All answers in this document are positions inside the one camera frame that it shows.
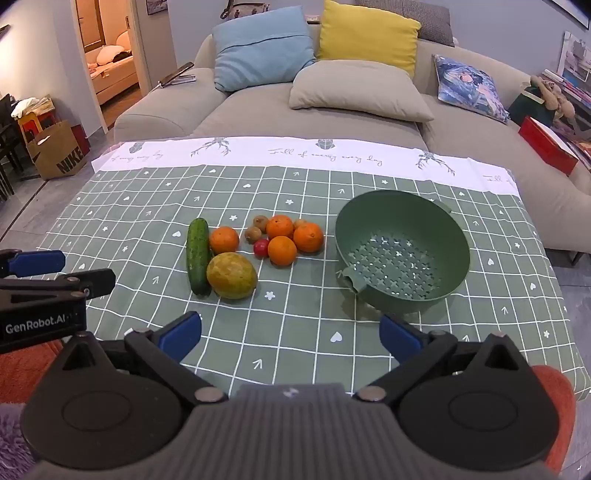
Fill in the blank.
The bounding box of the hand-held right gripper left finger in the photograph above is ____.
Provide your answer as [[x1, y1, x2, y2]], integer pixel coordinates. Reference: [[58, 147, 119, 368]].
[[50, 311, 229, 405]]

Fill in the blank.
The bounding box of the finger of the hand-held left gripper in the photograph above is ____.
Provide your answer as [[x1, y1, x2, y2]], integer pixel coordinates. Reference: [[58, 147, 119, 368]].
[[0, 268, 117, 309], [0, 249, 66, 279]]

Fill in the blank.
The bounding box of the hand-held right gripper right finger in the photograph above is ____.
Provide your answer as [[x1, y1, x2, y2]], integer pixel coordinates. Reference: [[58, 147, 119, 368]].
[[352, 315, 533, 404]]

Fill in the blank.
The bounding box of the yellow lemon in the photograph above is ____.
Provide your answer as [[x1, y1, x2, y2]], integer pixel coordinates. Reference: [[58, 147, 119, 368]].
[[206, 252, 258, 301]]

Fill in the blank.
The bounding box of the green cucumber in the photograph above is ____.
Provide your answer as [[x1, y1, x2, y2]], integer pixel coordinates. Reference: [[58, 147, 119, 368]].
[[186, 218, 214, 297]]

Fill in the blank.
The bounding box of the orange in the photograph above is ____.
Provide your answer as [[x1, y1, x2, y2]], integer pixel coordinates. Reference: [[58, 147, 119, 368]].
[[293, 222, 325, 254], [267, 235, 298, 267], [266, 215, 295, 240], [209, 226, 241, 256]]

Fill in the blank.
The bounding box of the green plastic colander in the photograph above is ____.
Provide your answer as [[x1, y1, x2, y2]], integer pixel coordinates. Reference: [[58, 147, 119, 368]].
[[335, 189, 472, 315]]

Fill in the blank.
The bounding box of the green checked tablecloth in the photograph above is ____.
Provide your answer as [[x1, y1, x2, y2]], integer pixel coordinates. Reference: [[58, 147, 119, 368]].
[[34, 136, 587, 402]]

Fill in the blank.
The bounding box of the brown paper bag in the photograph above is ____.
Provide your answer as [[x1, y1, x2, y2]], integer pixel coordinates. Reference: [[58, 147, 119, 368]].
[[25, 121, 88, 181]]

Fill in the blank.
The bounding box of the purple fuzzy cloth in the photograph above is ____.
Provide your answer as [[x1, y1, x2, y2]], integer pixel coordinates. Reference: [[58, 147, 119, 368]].
[[0, 401, 35, 480]]

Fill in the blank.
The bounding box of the dark wooden chair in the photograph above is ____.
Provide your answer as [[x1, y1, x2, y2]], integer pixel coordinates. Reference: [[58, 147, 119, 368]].
[[0, 92, 28, 201]]

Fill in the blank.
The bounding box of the white crumpled cloth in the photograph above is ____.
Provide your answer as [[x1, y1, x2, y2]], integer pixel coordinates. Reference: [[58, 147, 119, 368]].
[[10, 96, 56, 120]]

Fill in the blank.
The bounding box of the orange red rug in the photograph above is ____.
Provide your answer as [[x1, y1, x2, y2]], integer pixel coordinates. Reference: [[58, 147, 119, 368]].
[[0, 339, 577, 474]]

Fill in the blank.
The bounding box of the bed with white bedding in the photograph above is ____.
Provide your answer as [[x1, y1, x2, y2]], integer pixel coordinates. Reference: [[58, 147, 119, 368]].
[[87, 30, 139, 104]]

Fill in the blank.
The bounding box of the dark flat device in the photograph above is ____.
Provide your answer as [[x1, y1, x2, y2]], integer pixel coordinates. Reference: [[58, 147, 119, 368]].
[[158, 61, 195, 88]]

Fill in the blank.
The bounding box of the beige sofa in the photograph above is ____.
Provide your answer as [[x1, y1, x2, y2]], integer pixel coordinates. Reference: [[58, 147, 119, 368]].
[[113, 21, 591, 259]]

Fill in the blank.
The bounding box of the red box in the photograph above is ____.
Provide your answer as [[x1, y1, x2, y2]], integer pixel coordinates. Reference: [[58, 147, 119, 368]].
[[518, 115, 580, 176]]

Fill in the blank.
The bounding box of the beige pillow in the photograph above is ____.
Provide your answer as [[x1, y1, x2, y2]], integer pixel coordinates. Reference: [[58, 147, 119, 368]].
[[289, 60, 435, 123]]

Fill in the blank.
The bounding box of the blue printed pillow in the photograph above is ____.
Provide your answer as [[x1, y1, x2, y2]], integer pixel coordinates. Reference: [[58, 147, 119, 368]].
[[431, 54, 512, 124]]

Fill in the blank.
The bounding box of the dark green bag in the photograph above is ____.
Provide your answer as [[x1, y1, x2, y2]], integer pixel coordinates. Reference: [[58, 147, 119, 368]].
[[508, 85, 555, 127]]

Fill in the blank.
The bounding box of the beige plush toy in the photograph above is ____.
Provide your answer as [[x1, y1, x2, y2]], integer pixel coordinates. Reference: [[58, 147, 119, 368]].
[[529, 74, 577, 125]]

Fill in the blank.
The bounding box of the light blue pillow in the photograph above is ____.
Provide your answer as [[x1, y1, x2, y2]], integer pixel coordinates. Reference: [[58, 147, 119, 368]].
[[212, 18, 317, 93]]

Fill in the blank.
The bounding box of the stack of books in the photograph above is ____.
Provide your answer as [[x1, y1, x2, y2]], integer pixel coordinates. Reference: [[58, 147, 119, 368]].
[[540, 69, 591, 167]]

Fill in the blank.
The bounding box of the yellow pillow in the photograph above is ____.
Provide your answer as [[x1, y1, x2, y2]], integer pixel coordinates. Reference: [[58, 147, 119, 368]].
[[316, 0, 422, 79]]

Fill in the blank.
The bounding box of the grey checked pillow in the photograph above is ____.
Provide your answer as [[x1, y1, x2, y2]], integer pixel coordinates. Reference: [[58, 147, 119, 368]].
[[355, 0, 455, 47]]

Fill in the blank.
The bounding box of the beige handbag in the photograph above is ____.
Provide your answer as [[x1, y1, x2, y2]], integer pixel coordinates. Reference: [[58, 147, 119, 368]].
[[219, 0, 271, 20]]

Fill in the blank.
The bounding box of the white door frame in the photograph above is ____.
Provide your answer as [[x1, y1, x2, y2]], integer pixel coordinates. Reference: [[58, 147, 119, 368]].
[[69, 0, 153, 130]]

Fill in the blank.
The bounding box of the wall poster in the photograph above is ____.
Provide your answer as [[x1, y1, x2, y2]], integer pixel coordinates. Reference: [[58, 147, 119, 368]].
[[556, 30, 591, 84]]

